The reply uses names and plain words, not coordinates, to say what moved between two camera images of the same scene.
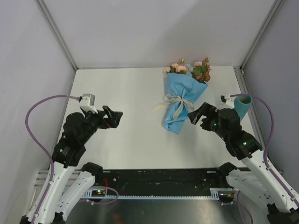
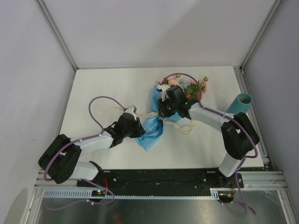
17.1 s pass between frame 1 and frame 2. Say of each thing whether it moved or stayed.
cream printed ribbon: moved
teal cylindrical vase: stayed
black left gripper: moved
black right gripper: moved
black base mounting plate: stayed
